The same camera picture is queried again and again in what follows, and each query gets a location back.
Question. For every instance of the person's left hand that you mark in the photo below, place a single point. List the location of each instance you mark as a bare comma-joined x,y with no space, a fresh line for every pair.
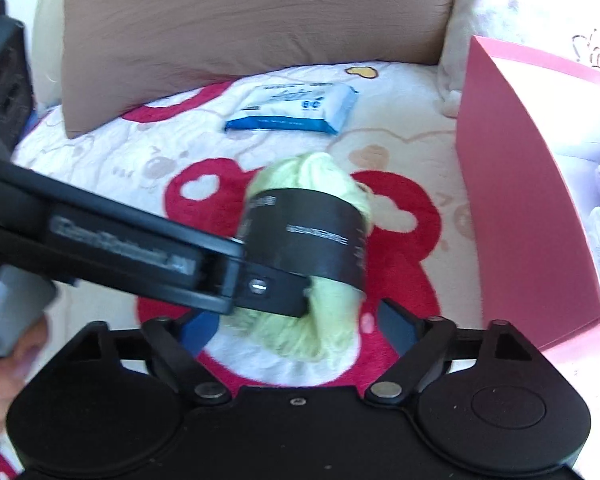
15,375

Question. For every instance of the pink white printed pillow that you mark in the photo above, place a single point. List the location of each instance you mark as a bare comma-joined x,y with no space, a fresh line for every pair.
530,0

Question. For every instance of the printed bear blanket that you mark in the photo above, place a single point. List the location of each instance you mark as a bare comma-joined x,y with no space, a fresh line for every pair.
105,160

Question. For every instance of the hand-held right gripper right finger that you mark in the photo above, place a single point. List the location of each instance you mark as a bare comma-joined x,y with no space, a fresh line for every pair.
395,327

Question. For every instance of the blue white wet wipes pack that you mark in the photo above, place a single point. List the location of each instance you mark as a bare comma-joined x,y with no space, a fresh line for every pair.
290,107

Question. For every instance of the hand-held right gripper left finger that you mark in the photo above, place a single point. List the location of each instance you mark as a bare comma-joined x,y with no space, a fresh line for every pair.
200,332

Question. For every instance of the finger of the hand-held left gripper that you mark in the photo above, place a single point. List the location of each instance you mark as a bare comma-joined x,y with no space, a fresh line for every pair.
275,287

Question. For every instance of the pink cardboard box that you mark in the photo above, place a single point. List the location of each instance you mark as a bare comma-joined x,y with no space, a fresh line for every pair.
510,200

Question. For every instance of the green yarn ball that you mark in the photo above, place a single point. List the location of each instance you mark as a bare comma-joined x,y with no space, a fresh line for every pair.
305,175

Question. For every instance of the brown cushion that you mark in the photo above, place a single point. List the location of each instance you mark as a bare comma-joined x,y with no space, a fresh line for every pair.
230,20

